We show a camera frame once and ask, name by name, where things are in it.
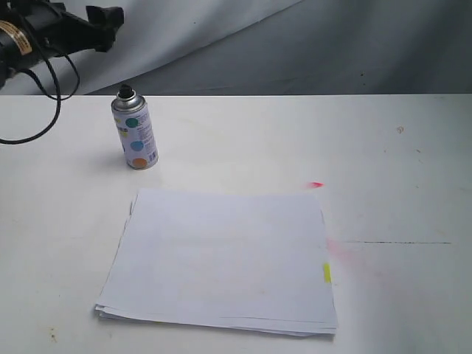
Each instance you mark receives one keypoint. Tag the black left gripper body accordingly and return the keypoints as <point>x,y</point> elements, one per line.
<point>53,27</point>

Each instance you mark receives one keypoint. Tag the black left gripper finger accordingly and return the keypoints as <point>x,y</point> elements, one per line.
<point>106,22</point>

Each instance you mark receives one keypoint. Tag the polka dot spray paint can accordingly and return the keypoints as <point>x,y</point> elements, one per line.
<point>134,126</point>

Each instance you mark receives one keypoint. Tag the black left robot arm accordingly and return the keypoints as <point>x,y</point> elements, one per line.
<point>19,49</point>

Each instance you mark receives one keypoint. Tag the grey backdrop cloth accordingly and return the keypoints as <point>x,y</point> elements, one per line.
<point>281,47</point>

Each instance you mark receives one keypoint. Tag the white paper stack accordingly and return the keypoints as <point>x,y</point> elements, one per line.
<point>244,262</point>

